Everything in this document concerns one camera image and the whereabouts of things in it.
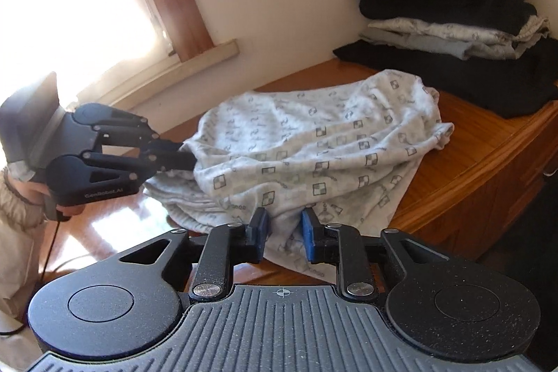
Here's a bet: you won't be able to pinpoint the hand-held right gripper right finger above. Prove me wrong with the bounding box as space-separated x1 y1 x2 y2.
302 207 452 303

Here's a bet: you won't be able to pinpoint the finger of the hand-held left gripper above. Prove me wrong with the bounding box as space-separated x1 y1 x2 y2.
72 103 186 157
81 152 195 192

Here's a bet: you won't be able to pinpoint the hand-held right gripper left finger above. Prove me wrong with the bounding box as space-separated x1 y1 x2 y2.
118 206 270 303

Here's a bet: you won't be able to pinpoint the white checker-print pajama pants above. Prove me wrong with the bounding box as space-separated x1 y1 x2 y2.
143 69 455 281

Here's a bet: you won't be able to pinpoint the person's left forearm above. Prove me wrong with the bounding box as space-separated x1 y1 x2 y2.
0 163 48 312

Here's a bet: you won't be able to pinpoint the person's left hand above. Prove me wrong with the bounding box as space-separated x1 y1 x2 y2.
56 204 88 217

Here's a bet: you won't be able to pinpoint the beige windowsill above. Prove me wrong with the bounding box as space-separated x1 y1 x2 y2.
76 38 240 111

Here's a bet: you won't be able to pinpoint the black folded garment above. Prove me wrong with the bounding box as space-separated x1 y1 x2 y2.
333 36 558 119

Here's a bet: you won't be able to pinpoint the grey folded garment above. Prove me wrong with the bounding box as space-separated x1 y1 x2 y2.
358 28 528 61

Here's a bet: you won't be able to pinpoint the light patterned folded garment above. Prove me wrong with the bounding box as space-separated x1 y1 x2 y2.
366 15 551 48

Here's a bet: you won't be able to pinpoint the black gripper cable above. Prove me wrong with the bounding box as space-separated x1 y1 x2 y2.
0 219 94 335

